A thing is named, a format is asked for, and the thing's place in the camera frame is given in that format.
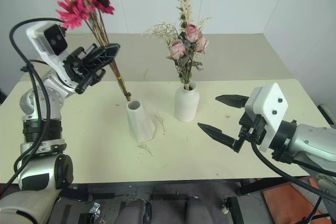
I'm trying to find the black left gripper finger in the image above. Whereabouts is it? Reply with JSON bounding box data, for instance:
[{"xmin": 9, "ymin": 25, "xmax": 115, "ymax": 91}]
[
  {"xmin": 74, "ymin": 67, "xmax": 107, "ymax": 95},
  {"xmin": 84, "ymin": 42, "xmax": 121, "ymax": 65}
]

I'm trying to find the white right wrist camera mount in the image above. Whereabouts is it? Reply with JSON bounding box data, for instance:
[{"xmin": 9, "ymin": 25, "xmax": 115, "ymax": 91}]
[{"xmin": 244, "ymin": 82, "xmax": 289, "ymax": 153}]

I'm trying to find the white cone-shaped vase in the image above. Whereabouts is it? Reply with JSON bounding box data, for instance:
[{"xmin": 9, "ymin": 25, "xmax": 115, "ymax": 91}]
[{"xmin": 126, "ymin": 100, "xmax": 157, "ymax": 143}]

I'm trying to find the magenta daisy dried bouquet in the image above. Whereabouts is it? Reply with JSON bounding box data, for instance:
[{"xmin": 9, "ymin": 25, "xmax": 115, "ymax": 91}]
[{"xmin": 56, "ymin": 0, "xmax": 132, "ymax": 103}]

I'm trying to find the loose dried twig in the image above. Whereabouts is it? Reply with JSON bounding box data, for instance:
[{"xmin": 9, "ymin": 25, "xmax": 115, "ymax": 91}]
[
  {"xmin": 155, "ymin": 114, "xmax": 166, "ymax": 133},
  {"xmin": 137, "ymin": 143, "xmax": 153, "ymax": 157}
]

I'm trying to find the white bottle-shaped vase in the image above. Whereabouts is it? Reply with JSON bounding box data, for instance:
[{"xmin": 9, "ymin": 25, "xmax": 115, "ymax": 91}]
[{"xmin": 174, "ymin": 81, "xmax": 201, "ymax": 123}]

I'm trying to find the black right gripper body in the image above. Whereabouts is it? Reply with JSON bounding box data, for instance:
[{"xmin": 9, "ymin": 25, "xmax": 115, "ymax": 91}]
[{"xmin": 233, "ymin": 110, "xmax": 268, "ymax": 154}]

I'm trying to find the black table frame bar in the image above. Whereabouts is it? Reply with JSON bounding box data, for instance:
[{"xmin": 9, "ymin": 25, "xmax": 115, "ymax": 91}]
[{"xmin": 239, "ymin": 176, "xmax": 308, "ymax": 196}]

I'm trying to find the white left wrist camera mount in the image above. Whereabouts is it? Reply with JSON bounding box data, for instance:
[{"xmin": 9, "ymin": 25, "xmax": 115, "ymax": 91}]
[{"xmin": 25, "ymin": 22, "xmax": 79, "ymax": 94}]

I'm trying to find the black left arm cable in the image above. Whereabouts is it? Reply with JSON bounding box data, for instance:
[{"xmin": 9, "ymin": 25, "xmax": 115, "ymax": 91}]
[{"xmin": 0, "ymin": 17, "xmax": 66, "ymax": 196}]

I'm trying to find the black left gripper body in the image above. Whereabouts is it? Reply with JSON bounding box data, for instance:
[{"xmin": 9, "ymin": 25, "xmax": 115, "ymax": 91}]
[{"xmin": 62, "ymin": 43, "xmax": 105, "ymax": 86}]

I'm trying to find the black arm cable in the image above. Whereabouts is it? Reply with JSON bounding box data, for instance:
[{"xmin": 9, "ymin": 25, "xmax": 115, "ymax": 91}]
[
  {"xmin": 248, "ymin": 134, "xmax": 336, "ymax": 204},
  {"xmin": 0, "ymin": 17, "xmax": 66, "ymax": 196}
]

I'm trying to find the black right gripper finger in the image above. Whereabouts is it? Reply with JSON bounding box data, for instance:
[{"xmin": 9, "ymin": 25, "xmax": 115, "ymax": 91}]
[
  {"xmin": 197, "ymin": 122, "xmax": 239, "ymax": 151},
  {"xmin": 215, "ymin": 94, "xmax": 249, "ymax": 109}
]

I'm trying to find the orange floor mat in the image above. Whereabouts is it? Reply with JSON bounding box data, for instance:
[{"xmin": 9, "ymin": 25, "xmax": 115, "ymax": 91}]
[{"xmin": 261, "ymin": 178, "xmax": 336, "ymax": 224}]

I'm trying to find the black frame piece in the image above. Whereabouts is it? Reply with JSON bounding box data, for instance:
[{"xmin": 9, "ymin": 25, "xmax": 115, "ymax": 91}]
[{"xmin": 317, "ymin": 102, "xmax": 336, "ymax": 125}]

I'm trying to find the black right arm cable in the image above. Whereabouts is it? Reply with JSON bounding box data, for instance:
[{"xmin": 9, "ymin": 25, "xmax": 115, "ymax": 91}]
[{"xmin": 248, "ymin": 134, "xmax": 336, "ymax": 204}]

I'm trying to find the silver metal clamp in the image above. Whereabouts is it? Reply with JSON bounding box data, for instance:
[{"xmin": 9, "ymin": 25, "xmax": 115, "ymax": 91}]
[{"xmin": 88, "ymin": 202, "xmax": 102, "ymax": 216}]

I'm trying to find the pink rose dried bouquet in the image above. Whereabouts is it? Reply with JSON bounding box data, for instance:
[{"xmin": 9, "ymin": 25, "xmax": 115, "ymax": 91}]
[{"xmin": 142, "ymin": 0, "xmax": 212, "ymax": 91}]

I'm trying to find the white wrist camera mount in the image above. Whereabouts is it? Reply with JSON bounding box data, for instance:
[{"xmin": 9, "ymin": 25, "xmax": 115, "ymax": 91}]
[
  {"xmin": 244, "ymin": 82, "xmax": 289, "ymax": 153},
  {"xmin": 25, "ymin": 22, "xmax": 79, "ymax": 94}
]

